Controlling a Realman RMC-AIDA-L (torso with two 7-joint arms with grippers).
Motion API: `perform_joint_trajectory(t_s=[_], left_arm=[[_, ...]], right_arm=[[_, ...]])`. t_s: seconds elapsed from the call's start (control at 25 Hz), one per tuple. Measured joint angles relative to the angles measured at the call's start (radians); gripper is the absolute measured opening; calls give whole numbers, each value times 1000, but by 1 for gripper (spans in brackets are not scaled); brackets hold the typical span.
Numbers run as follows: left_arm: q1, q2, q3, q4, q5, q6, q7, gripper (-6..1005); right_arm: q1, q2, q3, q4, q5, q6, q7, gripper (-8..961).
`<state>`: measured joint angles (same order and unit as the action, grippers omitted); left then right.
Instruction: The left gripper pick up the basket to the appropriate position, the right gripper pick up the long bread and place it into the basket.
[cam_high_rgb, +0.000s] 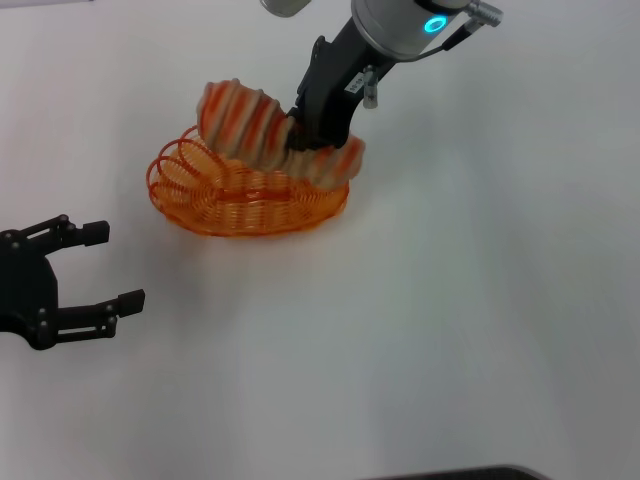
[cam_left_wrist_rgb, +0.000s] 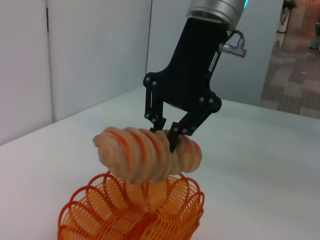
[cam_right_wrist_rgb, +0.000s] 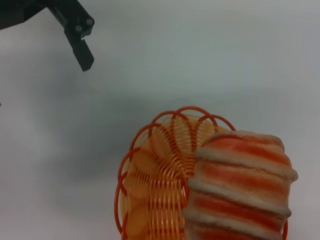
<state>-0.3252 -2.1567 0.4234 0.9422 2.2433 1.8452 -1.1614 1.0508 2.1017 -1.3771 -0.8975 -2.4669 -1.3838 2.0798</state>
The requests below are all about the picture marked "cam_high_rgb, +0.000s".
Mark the silver metal connector plug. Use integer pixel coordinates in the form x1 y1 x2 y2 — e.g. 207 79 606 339
362 64 380 110

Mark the orange wire basket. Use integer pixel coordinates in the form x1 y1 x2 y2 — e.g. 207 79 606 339
145 125 350 237

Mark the black curved robot base edge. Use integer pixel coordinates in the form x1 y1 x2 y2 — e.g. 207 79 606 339
349 464 544 480

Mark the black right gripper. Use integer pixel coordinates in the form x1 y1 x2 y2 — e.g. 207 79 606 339
285 14 401 152

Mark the black cable with silver plug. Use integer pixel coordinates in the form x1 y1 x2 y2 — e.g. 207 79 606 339
424 0 504 59

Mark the orange striped bread loaf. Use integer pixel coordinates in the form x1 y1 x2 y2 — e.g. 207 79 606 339
195 79 366 190

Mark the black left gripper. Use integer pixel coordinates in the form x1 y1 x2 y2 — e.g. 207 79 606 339
0 214 146 351

